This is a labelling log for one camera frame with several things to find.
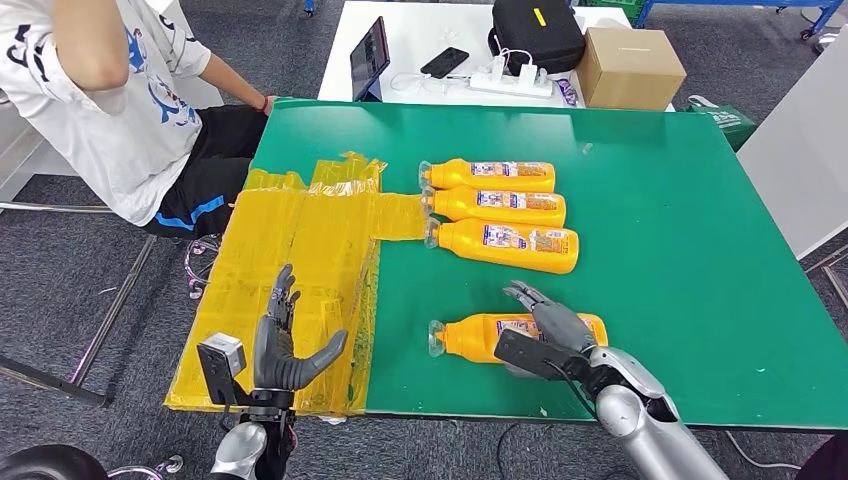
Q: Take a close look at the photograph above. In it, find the green shopping bag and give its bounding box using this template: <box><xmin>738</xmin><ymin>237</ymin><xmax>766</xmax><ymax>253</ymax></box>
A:
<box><xmin>685</xmin><ymin>95</ymin><xmax>758</xmax><ymax>154</ymax></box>

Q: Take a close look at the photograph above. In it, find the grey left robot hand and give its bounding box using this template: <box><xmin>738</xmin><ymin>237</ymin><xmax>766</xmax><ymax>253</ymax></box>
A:
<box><xmin>252</xmin><ymin>264</ymin><xmax>349</xmax><ymax>393</ymax></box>

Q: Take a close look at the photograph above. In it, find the person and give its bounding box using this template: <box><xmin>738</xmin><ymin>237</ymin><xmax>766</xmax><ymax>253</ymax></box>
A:
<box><xmin>0</xmin><ymin>0</ymin><xmax>276</xmax><ymax>241</ymax></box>

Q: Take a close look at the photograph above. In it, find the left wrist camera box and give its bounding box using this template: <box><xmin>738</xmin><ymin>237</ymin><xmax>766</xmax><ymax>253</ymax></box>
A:
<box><xmin>196</xmin><ymin>333</ymin><xmax>254</xmax><ymax>407</ymax></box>

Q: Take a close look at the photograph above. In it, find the white charging cable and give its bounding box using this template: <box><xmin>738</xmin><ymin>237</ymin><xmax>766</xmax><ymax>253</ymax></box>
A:
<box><xmin>389</xmin><ymin>70</ymin><xmax>473</xmax><ymax>95</ymax></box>

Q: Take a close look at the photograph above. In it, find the green plastic crate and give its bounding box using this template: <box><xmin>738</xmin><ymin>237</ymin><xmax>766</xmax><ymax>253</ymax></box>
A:
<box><xmin>574</xmin><ymin>0</ymin><xmax>647</xmax><ymax>21</ymax></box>

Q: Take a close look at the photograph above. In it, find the black zip case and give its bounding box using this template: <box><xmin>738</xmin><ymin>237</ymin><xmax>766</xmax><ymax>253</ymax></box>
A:
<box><xmin>487</xmin><ymin>0</ymin><xmax>588</xmax><ymax>76</ymax></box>

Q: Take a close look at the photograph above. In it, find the white floor cable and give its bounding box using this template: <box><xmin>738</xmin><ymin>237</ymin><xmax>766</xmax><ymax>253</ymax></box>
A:
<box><xmin>723</xmin><ymin>430</ymin><xmax>803</xmax><ymax>472</ymax></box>

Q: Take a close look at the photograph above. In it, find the dark round stool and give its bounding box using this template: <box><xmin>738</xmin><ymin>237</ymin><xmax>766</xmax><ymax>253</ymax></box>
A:
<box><xmin>794</xmin><ymin>433</ymin><xmax>848</xmax><ymax>480</ymax></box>

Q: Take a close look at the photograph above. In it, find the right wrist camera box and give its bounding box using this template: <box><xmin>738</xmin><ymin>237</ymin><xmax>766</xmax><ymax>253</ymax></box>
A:
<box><xmin>493</xmin><ymin>329</ymin><xmax>584</xmax><ymax>382</ymax></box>

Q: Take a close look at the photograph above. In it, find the black round stool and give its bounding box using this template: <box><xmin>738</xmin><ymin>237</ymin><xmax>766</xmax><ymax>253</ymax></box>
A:
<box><xmin>0</xmin><ymin>443</ymin><xmax>185</xmax><ymax>480</ymax></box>

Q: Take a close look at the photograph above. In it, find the white panel table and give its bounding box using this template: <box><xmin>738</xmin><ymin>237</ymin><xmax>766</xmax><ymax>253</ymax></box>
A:
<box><xmin>735</xmin><ymin>26</ymin><xmax>848</xmax><ymax>261</ymax></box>

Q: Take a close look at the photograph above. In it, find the chrome stool base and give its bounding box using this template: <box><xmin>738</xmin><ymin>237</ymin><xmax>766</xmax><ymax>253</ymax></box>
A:
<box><xmin>183</xmin><ymin>233</ymin><xmax>223</xmax><ymax>301</ymax></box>

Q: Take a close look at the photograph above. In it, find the blue metal rack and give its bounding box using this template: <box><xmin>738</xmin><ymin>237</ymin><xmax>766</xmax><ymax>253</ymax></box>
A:
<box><xmin>632</xmin><ymin>0</ymin><xmax>846</xmax><ymax>41</ymax></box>

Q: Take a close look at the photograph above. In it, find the steel bench with legs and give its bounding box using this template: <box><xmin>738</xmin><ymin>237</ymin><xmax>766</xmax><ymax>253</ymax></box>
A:
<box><xmin>0</xmin><ymin>86</ymin><xmax>160</xmax><ymax>409</ymax></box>

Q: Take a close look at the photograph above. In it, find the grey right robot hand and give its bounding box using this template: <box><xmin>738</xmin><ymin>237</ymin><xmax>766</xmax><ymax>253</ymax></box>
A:
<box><xmin>502</xmin><ymin>280</ymin><xmax>599</xmax><ymax>359</ymax></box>

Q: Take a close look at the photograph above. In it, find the orange detergent bottle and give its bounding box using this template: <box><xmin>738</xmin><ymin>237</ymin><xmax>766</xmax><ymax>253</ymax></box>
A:
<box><xmin>427</xmin><ymin>312</ymin><xmax>609</xmax><ymax>366</ymax></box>
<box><xmin>423</xmin><ymin>218</ymin><xmax>580</xmax><ymax>275</ymax></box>
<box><xmin>418</xmin><ymin>158</ymin><xmax>556</xmax><ymax>194</ymax></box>
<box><xmin>421</xmin><ymin>186</ymin><xmax>568</xmax><ymax>228</ymax></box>

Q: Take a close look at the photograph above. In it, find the grey metal floor frame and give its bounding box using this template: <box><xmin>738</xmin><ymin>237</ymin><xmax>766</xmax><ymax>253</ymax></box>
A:
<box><xmin>802</xmin><ymin>243</ymin><xmax>848</xmax><ymax>313</ymax></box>

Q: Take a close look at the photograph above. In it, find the black smartphone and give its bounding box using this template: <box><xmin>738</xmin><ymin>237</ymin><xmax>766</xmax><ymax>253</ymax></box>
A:
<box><xmin>419</xmin><ymin>46</ymin><xmax>471</xmax><ymax>80</ymax></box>

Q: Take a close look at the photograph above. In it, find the yellow taped cardboard mat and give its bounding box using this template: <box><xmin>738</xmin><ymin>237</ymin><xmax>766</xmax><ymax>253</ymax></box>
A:
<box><xmin>163</xmin><ymin>152</ymin><xmax>429</xmax><ymax>417</ymax></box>

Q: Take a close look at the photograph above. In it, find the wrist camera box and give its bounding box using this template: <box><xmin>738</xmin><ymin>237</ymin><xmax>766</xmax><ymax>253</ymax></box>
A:
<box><xmin>196</xmin><ymin>333</ymin><xmax>254</xmax><ymax>407</ymax></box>
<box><xmin>493</xmin><ymin>329</ymin><xmax>584</xmax><ymax>382</ymax></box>

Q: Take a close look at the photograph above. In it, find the white power strip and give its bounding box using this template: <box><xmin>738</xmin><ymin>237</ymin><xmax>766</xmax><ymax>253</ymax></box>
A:
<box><xmin>467</xmin><ymin>62</ymin><xmax>555</xmax><ymax>100</ymax></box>

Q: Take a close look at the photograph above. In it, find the brown cardboard box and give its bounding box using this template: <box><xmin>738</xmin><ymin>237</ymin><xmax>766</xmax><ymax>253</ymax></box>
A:
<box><xmin>575</xmin><ymin>27</ymin><xmax>688</xmax><ymax>112</ymax></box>

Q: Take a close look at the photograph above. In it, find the black tablet on stand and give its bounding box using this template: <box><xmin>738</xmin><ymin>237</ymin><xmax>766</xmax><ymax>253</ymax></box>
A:
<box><xmin>349</xmin><ymin>16</ymin><xmax>391</xmax><ymax>104</ymax></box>

